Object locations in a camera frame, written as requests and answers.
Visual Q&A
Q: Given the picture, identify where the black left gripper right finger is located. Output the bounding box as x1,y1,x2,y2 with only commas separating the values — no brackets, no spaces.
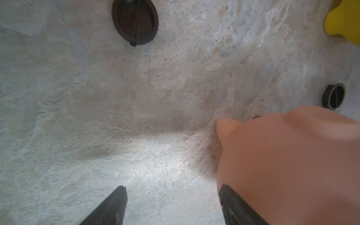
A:
218,183,268,225

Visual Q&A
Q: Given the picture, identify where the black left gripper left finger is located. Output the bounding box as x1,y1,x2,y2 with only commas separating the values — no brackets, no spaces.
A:
80,186,128,225

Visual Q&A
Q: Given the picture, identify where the pink piggy bank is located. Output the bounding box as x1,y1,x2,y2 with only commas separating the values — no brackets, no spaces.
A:
216,106,360,225

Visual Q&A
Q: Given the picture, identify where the yellow piggy bank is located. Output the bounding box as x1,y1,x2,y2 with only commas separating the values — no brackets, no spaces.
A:
324,0,360,46

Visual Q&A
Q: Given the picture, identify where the black plug near yellow pig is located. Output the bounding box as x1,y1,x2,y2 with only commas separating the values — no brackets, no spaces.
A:
322,83,346,111

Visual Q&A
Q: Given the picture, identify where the black plug near red pig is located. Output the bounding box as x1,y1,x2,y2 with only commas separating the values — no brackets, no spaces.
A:
112,0,159,47

